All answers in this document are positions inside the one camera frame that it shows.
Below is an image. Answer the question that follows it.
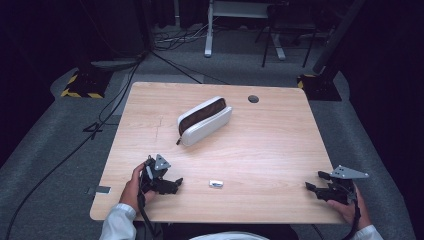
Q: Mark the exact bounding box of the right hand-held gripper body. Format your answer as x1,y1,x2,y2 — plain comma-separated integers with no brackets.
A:
323,164,370,206

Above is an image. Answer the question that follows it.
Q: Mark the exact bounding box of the person's left hand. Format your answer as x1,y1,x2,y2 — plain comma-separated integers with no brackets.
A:
118,162,158,215

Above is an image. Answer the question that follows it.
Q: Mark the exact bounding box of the bundle of floor cables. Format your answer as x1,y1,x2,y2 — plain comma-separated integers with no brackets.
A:
151,19,214,53

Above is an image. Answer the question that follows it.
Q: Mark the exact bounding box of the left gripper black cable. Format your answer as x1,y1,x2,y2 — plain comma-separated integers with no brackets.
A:
137,191,158,240

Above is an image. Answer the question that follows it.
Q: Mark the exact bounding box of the white and brown pencil case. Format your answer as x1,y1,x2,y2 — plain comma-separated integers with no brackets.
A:
175,95,234,148

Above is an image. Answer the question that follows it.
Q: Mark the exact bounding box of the person's white torso clothing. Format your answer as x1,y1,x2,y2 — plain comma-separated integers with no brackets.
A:
188,231,270,240

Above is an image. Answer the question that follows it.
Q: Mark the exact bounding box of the black stand base striped edge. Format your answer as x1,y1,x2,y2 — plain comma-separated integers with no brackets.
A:
60,65,114,100
296,72,343,102

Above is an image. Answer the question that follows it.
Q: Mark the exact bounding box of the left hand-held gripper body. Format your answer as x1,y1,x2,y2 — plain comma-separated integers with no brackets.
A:
139,153,172,196

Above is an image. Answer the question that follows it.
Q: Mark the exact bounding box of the white desk frame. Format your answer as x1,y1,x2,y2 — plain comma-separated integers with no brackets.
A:
203,0,288,62

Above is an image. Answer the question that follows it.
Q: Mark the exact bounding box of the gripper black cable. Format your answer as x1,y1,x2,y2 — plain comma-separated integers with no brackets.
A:
137,191,158,240
343,196,363,240

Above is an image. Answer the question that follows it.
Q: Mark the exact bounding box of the long black floor cable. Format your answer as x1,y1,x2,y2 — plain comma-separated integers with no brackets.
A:
4,49,149,240

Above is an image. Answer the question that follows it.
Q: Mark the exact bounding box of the black chair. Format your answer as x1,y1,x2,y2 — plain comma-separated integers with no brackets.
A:
254,2,322,69

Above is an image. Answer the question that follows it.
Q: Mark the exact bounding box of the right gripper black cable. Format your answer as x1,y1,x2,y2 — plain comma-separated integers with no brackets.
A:
343,196,363,240

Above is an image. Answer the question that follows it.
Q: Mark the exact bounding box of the grey tape patch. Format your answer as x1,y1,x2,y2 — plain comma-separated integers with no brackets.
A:
85,185,112,196

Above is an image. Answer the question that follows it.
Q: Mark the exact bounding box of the person's right hand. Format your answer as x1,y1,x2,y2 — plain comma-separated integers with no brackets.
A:
326,183,373,232

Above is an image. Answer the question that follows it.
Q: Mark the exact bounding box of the grey slanted pole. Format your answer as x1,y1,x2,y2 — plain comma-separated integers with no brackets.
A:
312,0,368,75

